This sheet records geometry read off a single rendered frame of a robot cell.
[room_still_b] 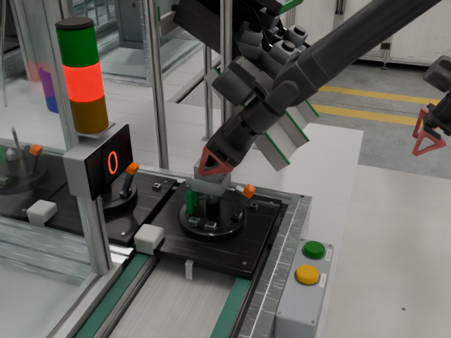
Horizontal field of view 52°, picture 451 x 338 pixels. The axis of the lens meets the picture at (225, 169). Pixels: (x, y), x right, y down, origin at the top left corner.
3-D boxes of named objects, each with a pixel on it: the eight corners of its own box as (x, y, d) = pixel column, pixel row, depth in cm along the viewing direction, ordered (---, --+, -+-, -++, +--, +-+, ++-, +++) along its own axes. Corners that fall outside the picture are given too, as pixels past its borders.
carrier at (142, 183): (178, 186, 111) (174, 140, 104) (128, 250, 92) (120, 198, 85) (90, 168, 118) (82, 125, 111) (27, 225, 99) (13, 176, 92)
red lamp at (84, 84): (111, 90, 68) (106, 58, 65) (92, 104, 64) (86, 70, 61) (81, 86, 69) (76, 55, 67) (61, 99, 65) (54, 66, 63)
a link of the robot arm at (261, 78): (303, 93, 71) (312, 75, 78) (248, 41, 70) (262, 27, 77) (253, 139, 78) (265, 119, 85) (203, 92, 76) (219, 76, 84)
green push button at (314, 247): (325, 250, 91) (326, 243, 90) (321, 263, 88) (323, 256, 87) (305, 246, 93) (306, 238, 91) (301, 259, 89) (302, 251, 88)
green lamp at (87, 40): (106, 58, 65) (101, 23, 63) (86, 69, 61) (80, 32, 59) (76, 54, 67) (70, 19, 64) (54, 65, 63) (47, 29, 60)
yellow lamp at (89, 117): (115, 121, 71) (111, 91, 68) (97, 136, 67) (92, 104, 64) (86, 117, 72) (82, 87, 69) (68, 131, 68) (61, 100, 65)
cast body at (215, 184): (229, 185, 94) (229, 155, 90) (221, 197, 90) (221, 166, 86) (190, 178, 96) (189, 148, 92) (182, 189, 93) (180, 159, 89)
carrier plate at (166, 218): (281, 206, 104) (282, 199, 103) (251, 281, 85) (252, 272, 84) (183, 187, 111) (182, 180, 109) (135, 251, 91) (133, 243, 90)
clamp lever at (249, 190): (242, 213, 94) (256, 187, 90) (239, 219, 93) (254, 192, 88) (227, 205, 95) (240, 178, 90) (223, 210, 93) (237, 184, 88)
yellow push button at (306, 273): (319, 274, 86) (320, 266, 85) (315, 290, 83) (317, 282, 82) (298, 269, 87) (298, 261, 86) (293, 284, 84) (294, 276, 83)
